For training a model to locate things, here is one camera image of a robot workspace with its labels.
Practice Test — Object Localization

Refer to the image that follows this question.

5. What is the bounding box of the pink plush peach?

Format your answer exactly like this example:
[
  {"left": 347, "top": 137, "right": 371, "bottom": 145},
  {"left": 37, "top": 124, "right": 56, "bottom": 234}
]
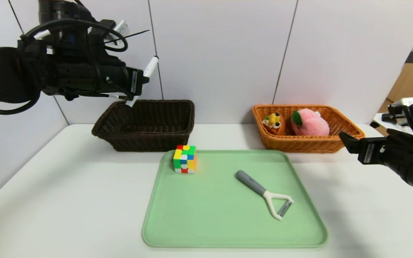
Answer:
[{"left": 291, "top": 109, "right": 330, "bottom": 137}]

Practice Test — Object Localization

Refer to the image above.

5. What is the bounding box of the orange wicker basket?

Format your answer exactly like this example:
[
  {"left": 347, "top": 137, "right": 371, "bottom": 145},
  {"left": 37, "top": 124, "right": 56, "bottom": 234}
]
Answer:
[{"left": 252, "top": 104, "right": 365, "bottom": 154}]

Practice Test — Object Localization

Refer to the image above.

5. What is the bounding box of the dark brown wicker basket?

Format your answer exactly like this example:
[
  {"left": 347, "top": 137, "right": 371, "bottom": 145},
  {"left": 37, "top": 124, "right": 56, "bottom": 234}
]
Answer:
[{"left": 92, "top": 100, "right": 195, "bottom": 152}]

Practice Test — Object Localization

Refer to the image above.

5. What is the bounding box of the multicolour puzzle cube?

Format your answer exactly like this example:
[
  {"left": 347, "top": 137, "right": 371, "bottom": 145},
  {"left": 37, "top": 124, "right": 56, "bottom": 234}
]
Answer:
[{"left": 173, "top": 145, "right": 197, "bottom": 174}]

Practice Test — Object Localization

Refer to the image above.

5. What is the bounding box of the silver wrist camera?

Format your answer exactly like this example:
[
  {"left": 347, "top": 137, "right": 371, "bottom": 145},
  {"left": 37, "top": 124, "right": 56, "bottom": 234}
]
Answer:
[
  {"left": 388, "top": 97, "right": 413, "bottom": 120},
  {"left": 113, "top": 20, "right": 130, "bottom": 37}
]

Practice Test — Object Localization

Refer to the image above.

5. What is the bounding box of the wooden cabinet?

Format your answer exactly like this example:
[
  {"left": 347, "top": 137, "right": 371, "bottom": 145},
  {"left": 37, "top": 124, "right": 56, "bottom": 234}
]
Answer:
[{"left": 377, "top": 4, "right": 413, "bottom": 115}]

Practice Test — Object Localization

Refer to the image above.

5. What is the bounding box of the light green plastic tray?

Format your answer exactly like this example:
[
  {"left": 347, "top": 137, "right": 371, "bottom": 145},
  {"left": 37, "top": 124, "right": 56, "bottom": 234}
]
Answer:
[{"left": 142, "top": 150, "right": 329, "bottom": 248}]

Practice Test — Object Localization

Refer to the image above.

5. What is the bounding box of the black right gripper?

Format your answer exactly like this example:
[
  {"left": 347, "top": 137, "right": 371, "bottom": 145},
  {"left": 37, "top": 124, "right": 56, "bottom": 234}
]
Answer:
[{"left": 338, "top": 131, "right": 413, "bottom": 177}]

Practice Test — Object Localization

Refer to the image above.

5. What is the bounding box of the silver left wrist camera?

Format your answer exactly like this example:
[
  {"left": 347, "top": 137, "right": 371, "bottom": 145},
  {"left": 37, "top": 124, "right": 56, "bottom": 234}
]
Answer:
[{"left": 113, "top": 20, "right": 130, "bottom": 37}]

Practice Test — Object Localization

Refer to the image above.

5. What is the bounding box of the white peeler grey handle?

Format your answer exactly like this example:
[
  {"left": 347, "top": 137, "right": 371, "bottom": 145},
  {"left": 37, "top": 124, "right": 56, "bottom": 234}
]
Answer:
[{"left": 235, "top": 170, "right": 294, "bottom": 220}]

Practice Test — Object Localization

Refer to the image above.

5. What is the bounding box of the white side table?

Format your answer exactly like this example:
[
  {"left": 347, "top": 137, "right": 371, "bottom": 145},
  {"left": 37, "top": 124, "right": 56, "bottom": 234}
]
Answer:
[{"left": 371, "top": 113, "right": 393, "bottom": 137}]

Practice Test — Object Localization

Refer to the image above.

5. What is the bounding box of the black left camera cable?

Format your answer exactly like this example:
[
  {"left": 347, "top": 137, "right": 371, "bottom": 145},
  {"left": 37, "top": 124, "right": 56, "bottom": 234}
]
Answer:
[{"left": 20, "top": 18, "right": 128, "bottom": 52}]

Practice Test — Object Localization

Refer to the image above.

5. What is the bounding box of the toy cake slice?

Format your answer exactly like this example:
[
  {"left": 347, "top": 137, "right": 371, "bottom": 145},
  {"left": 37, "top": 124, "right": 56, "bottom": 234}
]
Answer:
[{"left": 262, "top": 112, "right": 285, "bottom": 136}]

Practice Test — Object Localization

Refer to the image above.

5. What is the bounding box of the white marker pen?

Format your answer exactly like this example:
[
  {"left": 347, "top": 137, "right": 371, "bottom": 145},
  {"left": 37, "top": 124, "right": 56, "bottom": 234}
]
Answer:
[{"left": 125, "top": 56, "right": 159, "bottom": 108}]

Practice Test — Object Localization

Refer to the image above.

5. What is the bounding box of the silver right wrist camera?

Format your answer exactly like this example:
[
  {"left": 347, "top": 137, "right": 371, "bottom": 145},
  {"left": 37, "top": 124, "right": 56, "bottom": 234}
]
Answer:
[{"left": 388, "top": 97, "right": 413, "bottom": 120}]

